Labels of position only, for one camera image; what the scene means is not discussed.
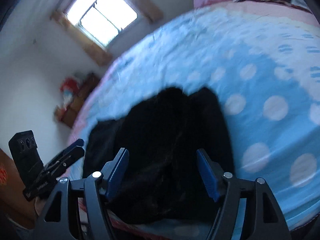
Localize black pants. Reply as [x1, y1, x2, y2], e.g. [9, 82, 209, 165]
[82, 87, 234, 224]

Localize left hand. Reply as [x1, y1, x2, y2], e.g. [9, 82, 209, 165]
[34, 197, 47, 217]

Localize wooden desk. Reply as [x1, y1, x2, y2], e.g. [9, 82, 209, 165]
[54, 73, 100, 128]

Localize brown wooden door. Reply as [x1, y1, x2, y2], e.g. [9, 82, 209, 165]
[0, 150, 36, 229]

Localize red gift bag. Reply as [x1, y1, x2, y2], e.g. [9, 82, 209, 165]
[60, 77, 79, 94]

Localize left beige curtain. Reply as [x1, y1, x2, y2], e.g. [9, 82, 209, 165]
[50, 11, 113, 67]

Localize beige curtain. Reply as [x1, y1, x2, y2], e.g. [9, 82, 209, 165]
[50, 11, 113, 67]
[135, 0, 164, 24]

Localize window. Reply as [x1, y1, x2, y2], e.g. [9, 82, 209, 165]
[66, 0, 138, 47]

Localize right beige curtain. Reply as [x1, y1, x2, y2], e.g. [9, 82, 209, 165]
[135, 0, 164, 24]

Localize blue pink bed sheet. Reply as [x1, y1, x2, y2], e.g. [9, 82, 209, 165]
[68, 1, 319, 239]

